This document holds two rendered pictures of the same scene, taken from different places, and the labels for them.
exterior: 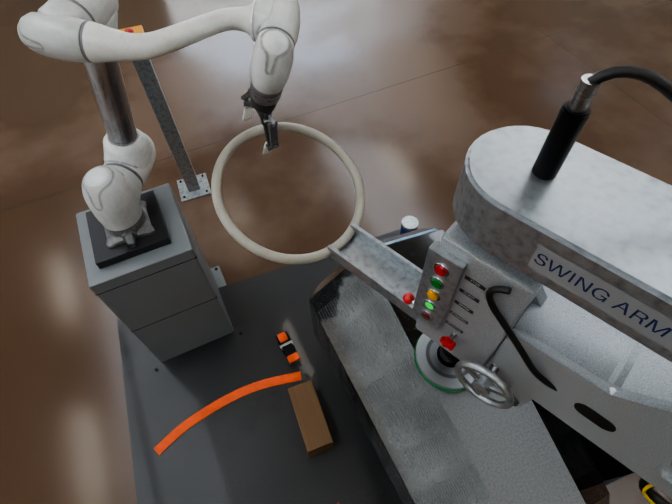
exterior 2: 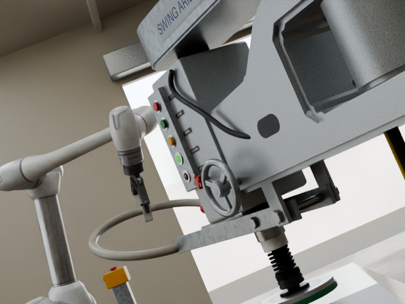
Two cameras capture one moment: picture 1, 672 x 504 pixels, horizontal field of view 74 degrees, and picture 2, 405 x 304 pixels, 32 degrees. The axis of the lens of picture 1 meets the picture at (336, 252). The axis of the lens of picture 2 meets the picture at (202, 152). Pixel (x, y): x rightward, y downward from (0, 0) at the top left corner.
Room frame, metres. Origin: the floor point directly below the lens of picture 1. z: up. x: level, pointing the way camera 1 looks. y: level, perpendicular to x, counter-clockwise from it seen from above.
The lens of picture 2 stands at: (-1.30, -0.83, 1.14)
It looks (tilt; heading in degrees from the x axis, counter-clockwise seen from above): 5 degrees up; 17
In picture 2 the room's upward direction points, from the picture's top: 23 degrees counter-clockwise
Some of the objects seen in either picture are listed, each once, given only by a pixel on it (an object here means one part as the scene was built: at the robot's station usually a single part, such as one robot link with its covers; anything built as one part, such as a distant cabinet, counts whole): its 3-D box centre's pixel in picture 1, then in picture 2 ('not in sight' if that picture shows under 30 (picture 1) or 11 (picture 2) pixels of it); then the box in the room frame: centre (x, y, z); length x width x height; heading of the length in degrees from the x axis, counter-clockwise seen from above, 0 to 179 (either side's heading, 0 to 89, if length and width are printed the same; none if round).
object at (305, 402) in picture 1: (310, 417); not in sight; (0.54, 0.15, 0.07); 0.30 x 0.12 x 0.12; 19
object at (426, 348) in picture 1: (449, 355); (296, 292); (0.51, -0.35, 0.87); 0.21 x 0.21 x 0.01
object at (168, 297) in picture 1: (164, 280); not in sight; (1.12, 0.83, 0.40); 0.50 x 0.50 x 0.80; 24
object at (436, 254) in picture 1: (437, 289); (176, 139); (0.48, -0.22, 1.37); 0.08 x 0.03 x 0.28; 47
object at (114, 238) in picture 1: (125, 223); not in sight; (1.10, 0.82, 0.87); 0.22 x 0.18 x 0.06; 24
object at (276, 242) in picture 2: not in sight; (273, 241); (0.51, -0.35, 1.02); 0.07 x 0.07 x 0.04
